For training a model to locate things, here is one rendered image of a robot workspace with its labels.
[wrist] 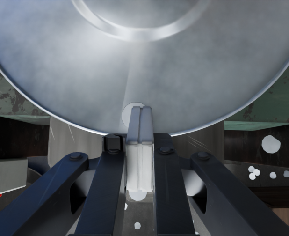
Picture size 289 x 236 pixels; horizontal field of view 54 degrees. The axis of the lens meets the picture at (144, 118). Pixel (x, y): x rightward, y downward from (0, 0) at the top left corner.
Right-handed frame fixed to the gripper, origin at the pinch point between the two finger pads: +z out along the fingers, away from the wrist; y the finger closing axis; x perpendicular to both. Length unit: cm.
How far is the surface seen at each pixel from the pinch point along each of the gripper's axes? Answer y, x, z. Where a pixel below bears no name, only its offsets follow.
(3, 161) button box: -20.7, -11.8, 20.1
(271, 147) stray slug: 16.0, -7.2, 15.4
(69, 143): -5.7, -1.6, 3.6
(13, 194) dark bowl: -46, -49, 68
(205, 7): 5.1, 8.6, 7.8
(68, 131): -5.9, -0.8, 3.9
